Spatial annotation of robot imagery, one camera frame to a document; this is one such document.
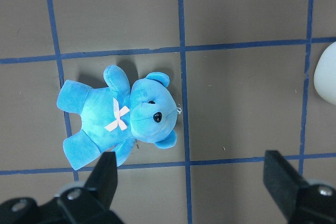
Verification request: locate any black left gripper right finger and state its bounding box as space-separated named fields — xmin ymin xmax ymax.
xmin=263 ymin=150 xmax=335 ymax=223

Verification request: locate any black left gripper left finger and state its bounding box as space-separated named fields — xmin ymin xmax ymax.
xmin=57 ymin=152 xmax=118 ymax=223

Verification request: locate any blue teddy bear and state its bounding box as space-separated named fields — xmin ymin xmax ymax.
xmin=57 ymin=65 xmax=179 ymax=170

